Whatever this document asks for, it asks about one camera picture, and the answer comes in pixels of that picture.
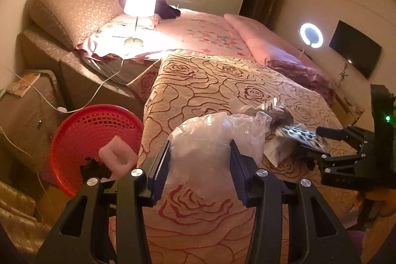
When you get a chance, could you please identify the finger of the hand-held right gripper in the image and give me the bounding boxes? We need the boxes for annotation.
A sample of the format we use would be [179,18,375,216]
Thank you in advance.
[316,125,372,148]
[298,143,361,172]

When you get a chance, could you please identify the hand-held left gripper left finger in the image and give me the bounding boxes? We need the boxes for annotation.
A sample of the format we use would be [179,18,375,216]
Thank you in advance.
[35,140,172,264]

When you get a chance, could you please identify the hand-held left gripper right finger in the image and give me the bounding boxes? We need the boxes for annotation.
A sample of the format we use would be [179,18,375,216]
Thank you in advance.
[229,140,362,264]

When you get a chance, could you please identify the silver patterned packet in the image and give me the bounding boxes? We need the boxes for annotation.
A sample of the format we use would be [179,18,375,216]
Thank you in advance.
[278,125,330,156]

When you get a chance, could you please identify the clear plastic bag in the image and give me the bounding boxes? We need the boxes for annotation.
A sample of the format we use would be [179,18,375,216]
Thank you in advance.
[167,112,273,199]

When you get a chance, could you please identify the pale foam packing piece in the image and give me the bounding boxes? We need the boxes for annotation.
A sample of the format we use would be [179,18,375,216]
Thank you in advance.
[99,136,138,181]

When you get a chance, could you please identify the red plastic mesh basket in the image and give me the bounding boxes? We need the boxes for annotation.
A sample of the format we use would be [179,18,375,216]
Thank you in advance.
[49,104,144,198]

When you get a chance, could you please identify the person's right hand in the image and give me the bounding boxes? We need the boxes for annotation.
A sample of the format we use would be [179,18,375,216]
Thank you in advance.
[365,190,396,218]

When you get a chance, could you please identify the wooden bedside cabinet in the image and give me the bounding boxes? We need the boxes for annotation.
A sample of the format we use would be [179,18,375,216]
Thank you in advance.
[336,88,366,122]

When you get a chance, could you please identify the white paper piece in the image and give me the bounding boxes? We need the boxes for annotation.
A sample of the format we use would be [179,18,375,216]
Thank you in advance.
[263,136,300,167]

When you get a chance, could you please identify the clear crinkled wrapper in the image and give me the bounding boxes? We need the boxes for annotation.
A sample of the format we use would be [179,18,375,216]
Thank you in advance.
[237,98,294,128]

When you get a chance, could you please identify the rose patterned blanket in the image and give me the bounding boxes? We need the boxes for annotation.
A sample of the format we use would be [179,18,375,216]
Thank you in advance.
[127,49,372,264]

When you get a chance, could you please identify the grey mattress pad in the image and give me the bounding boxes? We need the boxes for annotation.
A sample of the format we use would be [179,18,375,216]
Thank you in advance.
[82,55,155,87]

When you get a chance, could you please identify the pink quilt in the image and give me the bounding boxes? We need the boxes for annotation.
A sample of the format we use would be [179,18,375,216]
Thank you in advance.
[223,13,336,97]

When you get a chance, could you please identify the pink floral bed sheet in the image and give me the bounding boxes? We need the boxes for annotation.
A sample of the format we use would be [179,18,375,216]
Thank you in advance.
[76,9,257,62]

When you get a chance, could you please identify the grey upholstered nightstand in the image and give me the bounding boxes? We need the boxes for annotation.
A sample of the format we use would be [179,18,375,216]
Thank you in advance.
[0,69,67,172]

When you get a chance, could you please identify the beige patterned curtain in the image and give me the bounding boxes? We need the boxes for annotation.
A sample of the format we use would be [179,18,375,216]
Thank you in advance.
[0,180,51,252]

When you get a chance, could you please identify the orange paperback book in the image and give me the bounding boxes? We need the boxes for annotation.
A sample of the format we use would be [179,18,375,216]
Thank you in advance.
[7,72,41,97]

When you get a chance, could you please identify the beige headboard cushion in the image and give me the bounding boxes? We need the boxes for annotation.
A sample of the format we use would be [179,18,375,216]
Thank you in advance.
[28,0,126,51]

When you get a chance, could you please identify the wall flower decoration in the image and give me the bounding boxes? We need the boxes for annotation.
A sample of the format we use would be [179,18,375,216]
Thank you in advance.
[339,62,350,88]

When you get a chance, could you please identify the black wall television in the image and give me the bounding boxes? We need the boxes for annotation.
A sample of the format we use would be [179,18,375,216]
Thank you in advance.
[328,20,382,79]

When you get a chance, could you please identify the white ring light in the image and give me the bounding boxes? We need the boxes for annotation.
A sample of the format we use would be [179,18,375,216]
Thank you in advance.
[297,23,324,59]

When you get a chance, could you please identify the white lamp cable with switch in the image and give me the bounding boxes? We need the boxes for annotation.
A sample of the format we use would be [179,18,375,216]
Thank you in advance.
[0,57,127,113]

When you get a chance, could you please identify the white charger cable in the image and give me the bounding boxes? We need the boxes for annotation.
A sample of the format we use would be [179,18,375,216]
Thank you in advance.
[0,125,54,221]

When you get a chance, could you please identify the grey upholstered bed frame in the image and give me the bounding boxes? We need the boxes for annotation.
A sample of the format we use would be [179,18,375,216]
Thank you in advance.
[15,29,146,116]

